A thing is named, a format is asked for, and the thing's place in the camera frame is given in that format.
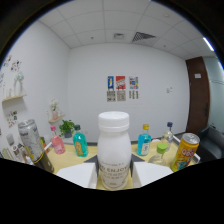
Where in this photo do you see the red wall poster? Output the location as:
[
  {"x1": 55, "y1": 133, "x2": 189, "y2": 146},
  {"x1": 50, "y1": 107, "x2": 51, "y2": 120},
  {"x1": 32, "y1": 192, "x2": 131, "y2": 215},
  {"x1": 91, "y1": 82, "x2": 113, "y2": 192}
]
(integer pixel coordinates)
[{"x1": 115, "y1": 75, "x2": 127, "y2": 90}]

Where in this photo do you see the brown door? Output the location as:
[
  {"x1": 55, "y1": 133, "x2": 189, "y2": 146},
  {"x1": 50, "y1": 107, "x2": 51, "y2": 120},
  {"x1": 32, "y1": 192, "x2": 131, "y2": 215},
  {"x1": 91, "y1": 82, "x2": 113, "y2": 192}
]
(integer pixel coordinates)
[{"x1": 185, "y1": 56, "x2": 212, "y2": 136}]

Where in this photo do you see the louvred air vent grille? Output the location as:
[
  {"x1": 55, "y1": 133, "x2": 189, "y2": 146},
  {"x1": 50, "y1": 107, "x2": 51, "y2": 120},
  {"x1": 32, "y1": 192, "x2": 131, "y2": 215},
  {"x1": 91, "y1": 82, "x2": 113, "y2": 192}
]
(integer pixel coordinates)
[{"x1": 131, "y1": 31, "x2": 157, "y2": 43}]

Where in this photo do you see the clear bottle green cap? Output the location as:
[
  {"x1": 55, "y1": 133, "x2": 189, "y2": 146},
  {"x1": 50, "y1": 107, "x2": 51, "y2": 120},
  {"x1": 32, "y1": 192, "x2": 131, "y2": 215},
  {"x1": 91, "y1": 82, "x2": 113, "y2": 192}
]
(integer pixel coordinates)
[{"x1": 147, "y1": 142, "x2": 169, "y2": 167}]

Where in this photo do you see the clear bottle blue cap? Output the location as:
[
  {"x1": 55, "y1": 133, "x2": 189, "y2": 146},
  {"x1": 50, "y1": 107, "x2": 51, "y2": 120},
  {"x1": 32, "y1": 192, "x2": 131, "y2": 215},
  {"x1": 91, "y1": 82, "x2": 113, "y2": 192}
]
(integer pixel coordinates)
[{"x1": 161, "y1": 121, "x2": 175, "y2": 153}]

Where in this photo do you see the white milk bottle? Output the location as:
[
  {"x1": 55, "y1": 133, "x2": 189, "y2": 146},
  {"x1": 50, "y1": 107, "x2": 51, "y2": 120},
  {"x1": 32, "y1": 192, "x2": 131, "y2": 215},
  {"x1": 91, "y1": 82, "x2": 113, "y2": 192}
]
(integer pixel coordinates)
[{"x1": 96, "y1": 111, "x2": 133, "y2": 192}]

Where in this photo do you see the pale vase with twigs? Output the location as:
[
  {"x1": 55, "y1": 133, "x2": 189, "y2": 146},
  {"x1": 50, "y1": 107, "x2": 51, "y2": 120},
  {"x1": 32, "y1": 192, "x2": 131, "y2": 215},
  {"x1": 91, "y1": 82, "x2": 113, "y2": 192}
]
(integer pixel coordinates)
[{"x1": 13, "y1": 71, "x2": 26, "y2": 96}]

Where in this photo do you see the white vase with flowers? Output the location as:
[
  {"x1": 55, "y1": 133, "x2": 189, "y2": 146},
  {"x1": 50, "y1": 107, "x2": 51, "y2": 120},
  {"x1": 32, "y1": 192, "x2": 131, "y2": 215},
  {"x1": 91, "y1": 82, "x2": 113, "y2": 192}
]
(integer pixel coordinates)
[{"x1": 49, "y1": 99, "x2": 61, "y2": 121}]

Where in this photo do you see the green potted plant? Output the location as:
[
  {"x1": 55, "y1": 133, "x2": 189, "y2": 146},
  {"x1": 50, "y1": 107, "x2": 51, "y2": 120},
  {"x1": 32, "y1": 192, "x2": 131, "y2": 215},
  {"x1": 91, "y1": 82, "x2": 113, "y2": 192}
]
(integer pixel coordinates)
[{"x1": 58, "y1": 119, "x2": 76, "y2": 139}]

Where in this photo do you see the small wooden wall shelf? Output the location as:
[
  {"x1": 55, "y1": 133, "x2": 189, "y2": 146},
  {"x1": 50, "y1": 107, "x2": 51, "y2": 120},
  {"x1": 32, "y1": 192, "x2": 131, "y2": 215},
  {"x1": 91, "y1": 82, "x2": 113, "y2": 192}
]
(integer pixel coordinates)
[{"x1": 48, "y1": 114, "x2": 67, "y2": 124}]

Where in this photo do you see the tall black silver can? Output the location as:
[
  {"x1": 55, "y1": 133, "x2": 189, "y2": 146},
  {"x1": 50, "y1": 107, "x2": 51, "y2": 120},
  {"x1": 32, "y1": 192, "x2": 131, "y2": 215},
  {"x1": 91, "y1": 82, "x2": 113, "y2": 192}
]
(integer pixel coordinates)
[{"x1": 17, "y1": 118, "x2": 55, "y2": 174}]

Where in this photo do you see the yellow drink can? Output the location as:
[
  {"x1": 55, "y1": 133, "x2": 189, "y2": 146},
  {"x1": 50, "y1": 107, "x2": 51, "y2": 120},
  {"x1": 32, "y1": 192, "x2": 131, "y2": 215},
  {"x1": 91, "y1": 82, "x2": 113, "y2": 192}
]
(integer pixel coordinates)
[{"x1": 170, "y1": 132, "x2": 201, "y2": 173}]

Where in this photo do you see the teal liquid bottle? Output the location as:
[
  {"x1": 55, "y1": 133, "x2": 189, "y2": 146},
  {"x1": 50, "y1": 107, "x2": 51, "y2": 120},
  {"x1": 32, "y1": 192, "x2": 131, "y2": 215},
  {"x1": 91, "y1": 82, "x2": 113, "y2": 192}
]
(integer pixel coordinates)
[{"x1": 72, "y1": 124, "x2": 89, "y2": 158}]

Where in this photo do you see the long ceiling light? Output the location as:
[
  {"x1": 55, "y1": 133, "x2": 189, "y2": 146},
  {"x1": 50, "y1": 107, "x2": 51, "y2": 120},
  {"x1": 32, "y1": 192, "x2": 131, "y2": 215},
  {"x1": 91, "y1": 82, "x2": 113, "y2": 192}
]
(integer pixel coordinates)
[{"x1": 202, "y1": 36, "x2": 215, "y2": 53}]

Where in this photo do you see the two-tier wood shelf rack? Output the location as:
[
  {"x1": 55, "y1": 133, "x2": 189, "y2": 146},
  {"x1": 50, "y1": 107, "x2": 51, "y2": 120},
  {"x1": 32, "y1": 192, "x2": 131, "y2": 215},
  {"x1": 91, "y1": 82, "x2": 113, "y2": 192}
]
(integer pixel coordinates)
[{"x1": 43, "y1": 139, "x2": 201, "y2": 175}]

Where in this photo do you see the blue bottle yellow cap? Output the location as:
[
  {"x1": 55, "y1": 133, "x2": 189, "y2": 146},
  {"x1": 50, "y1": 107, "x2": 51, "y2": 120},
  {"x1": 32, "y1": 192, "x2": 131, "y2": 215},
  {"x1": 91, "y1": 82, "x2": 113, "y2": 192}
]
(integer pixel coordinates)
[{"x1": 136, "y1": 123, "x2": 152, "y2": 157}]

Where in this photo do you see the multicolour wall poster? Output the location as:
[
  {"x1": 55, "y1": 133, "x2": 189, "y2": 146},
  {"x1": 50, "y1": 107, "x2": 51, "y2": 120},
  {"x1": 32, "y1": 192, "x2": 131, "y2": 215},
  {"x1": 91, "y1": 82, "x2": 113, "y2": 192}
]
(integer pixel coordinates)
[{"x1": 128, "y1": 75, "x2": 140, "y2": 90}]

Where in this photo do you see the blue wall poster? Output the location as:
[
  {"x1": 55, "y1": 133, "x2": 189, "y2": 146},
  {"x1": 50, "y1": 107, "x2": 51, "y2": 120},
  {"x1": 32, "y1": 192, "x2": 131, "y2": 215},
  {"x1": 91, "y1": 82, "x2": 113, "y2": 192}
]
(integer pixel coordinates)
[{"x1": 107, "y1": 75, "x2": 115, "y2": 92}]

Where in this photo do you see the grey printed wall poster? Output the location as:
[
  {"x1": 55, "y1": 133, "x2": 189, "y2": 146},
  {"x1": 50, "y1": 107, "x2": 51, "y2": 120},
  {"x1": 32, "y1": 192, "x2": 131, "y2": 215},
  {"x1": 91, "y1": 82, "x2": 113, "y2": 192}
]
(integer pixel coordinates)
[
  {"x1": 106, "y1": 90, "x2": 117, "y2": 103},
  {"x1": 128, "y1": 89, "x2": 140, "y2": 100},
  {"x1": 116, "y1": 89, "x2": 127, "y2": 102}
]

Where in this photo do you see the small pink bottle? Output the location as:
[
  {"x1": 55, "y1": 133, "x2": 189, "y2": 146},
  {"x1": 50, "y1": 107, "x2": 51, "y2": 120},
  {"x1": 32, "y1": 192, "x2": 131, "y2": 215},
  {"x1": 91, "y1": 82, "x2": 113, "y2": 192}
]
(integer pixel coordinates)
[{"x1": 49, "y1": 125, "x2": 67, "y2": 155}]

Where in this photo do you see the black chair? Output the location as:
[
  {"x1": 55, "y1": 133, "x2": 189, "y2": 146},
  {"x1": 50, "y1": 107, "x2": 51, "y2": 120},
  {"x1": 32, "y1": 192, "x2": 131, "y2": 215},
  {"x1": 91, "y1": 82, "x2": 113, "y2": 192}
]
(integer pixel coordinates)
[{"x1": 196, "y1": 125, "x2": 224, "y2": 163}]

